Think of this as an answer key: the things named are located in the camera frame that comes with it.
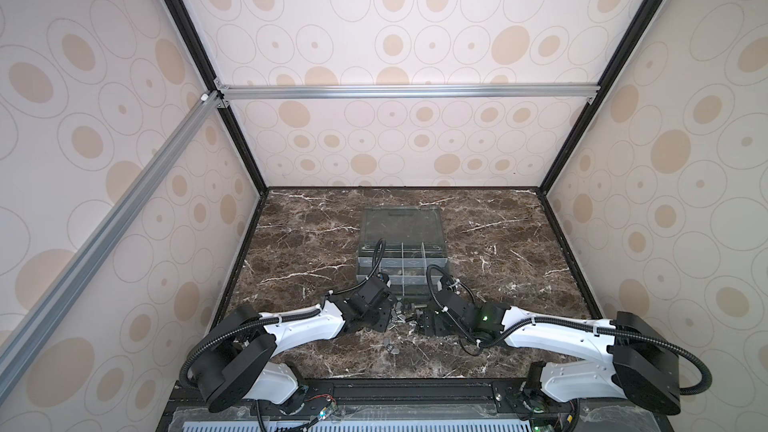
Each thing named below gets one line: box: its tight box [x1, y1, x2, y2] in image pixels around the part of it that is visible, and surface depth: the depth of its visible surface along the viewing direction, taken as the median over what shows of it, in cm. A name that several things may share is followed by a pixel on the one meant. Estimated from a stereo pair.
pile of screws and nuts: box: [384, 301, 428, 355], surface depth 87 cm
